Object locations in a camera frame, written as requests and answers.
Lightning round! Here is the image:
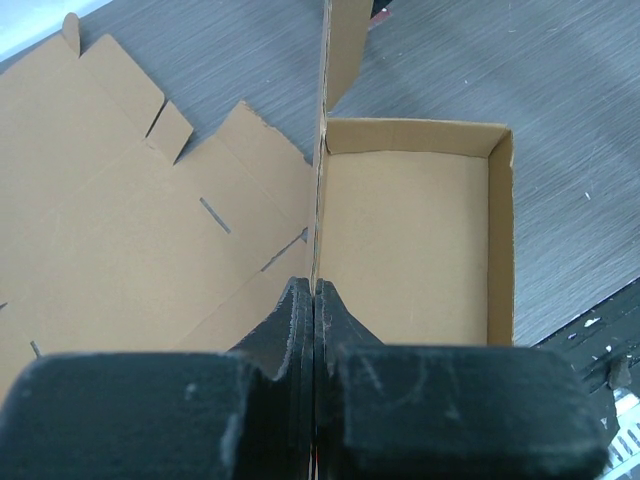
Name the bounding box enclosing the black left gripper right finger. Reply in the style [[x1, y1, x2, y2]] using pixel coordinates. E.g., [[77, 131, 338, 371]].
[[314, 280, 608, 479]]

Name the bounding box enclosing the slotted aluminium cable duct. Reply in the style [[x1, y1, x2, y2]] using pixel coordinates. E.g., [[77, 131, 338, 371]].
[[600, 387, 639, 479]]

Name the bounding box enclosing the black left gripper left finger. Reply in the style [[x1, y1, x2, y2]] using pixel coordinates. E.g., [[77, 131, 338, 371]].
[[1, 278, 314, 479]]

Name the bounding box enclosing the brown cardboard box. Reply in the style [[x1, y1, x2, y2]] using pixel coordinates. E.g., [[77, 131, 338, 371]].
[[310, 1, 515, 346]]

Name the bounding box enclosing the small red card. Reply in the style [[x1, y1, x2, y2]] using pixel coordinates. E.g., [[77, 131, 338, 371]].
[[370, 8, 391, 26]]

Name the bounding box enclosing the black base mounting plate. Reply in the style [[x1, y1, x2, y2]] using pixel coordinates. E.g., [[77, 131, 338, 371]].
[[534, 282, 640, 396]]

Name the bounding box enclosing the spare flat cardboard sheet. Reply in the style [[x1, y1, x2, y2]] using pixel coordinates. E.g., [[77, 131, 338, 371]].
[[1, 14, 311, 389]]

